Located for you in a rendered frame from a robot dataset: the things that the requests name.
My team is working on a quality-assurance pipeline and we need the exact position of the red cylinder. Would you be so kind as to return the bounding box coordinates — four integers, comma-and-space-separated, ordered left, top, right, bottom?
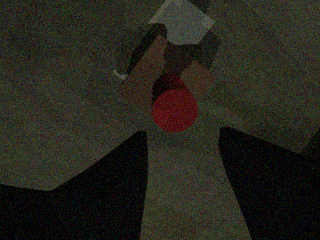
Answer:
152, 73, 199, 132

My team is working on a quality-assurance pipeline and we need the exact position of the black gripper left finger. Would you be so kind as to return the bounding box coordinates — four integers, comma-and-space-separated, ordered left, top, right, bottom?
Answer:
0, 131, 148, 240

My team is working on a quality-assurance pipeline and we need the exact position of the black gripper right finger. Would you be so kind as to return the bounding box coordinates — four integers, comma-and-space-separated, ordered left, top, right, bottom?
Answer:
217, 127, 320, 240

